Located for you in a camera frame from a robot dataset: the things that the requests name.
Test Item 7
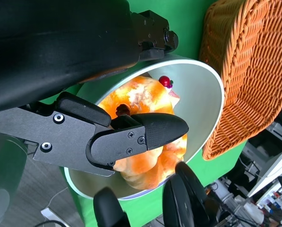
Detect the white desk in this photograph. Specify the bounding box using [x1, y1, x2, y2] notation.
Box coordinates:
[246, 146, 282, 199]

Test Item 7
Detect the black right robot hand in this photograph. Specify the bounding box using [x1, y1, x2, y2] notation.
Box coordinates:
[93, 162, 221, 227]

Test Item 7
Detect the salmon pink cake slice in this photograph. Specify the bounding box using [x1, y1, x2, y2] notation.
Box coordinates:
[158, 75, 181, 108]

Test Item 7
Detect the green tablecloth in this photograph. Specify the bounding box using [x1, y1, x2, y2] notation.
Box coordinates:
[38, 0, 249, 227]

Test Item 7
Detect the orange pumpkin-shaped bread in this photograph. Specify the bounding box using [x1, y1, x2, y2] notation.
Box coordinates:
[112, 133, 188, 192]
[98, 75, 181, 125]

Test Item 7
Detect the pale green bowl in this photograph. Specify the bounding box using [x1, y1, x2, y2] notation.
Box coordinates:
[64, 53, 227, 201]

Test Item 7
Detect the orange wicker basket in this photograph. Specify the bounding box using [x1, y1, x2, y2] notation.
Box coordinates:
[198, 0, 282, 161]

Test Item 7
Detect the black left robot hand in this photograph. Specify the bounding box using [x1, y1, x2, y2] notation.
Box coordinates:
[0, 0, 189, 177]

